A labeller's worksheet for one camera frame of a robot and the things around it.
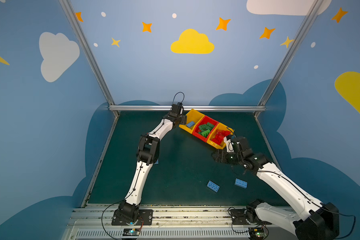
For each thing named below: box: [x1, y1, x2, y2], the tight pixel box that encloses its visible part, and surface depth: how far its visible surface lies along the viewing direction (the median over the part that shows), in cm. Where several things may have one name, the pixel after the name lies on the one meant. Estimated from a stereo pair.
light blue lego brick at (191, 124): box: [186, 121, 195, 128], surface depth 113 cm
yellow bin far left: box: [178, 109, 205, 134], surface depth 116 cm
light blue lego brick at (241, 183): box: [234, 178, 248, 189], surface depth 86 cm
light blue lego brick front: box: [206, 180, 220, 193], surface depth 86 cm
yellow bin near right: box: [206, 122, 235, 150], surface depth 104 cm
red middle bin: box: [192, 115, 220, 143], surface depth 109 cm
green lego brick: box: [198, 122, 215, 138], surface depth 109 cm
